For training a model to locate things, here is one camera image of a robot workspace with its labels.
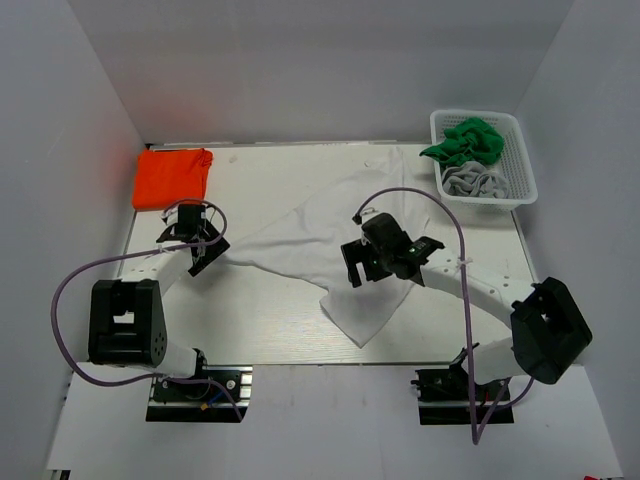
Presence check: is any white t shirt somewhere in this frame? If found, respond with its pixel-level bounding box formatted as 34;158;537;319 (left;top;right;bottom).
222;148;429;347

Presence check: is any grey t shirt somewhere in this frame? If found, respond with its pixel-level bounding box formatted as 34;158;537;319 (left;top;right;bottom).
442;161;510;199

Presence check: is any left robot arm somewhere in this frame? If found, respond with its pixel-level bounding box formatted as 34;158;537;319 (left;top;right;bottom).
88;203;230;399

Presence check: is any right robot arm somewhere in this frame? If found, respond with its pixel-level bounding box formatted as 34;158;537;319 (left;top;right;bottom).
341;213;593;399

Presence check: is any folded orange t shirt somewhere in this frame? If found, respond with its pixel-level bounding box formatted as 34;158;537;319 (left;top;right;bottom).
131;149;214;211

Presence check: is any green t shirt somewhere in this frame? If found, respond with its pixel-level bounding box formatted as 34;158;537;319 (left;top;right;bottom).
420;117;505;167

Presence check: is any white plastic basket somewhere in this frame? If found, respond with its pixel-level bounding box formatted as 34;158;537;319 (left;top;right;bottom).
429;109;538;213

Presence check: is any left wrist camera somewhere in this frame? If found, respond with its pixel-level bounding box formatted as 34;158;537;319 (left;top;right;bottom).
161;208;179;227

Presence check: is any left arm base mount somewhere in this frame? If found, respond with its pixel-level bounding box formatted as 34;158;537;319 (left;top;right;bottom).
145;366;253;424

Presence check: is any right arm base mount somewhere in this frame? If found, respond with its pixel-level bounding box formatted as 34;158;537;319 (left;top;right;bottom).
410;347;514;426

